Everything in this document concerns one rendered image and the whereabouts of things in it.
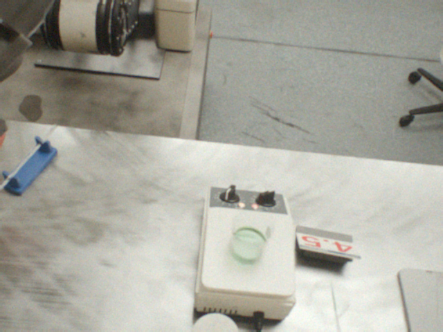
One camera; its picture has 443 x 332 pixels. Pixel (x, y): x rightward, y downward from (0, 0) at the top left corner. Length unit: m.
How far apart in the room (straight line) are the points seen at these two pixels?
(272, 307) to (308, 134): 1.36
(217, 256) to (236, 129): 1.31
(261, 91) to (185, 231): 1.40
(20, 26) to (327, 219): 0.52
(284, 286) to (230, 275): 0.07
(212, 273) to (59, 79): 1.07
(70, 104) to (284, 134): 0.88
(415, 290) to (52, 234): 0.54
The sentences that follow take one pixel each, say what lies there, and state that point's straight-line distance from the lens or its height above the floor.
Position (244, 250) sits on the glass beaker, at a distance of 0.56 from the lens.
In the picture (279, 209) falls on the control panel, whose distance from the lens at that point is 0.69.
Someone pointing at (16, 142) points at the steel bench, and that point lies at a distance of 0.86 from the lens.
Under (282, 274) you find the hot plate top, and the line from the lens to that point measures 0.61.
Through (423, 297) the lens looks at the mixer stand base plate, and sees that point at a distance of 0.76.
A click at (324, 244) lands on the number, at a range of 0.72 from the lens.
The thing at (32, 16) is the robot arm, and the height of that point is 1.08.
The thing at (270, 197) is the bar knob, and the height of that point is 0.81.
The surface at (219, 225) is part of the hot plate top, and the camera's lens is 0.63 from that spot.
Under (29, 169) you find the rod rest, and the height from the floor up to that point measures 0.76.
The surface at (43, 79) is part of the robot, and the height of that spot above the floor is 0.37.
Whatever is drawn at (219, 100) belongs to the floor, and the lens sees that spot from 1.98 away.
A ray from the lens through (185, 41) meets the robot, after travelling 1.58.
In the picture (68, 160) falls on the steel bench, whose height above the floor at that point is 0.75.
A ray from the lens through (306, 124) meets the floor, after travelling 1.96.
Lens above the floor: 1.38
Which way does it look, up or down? 52 degrees down
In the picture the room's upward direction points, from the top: 8 degrees clockwise
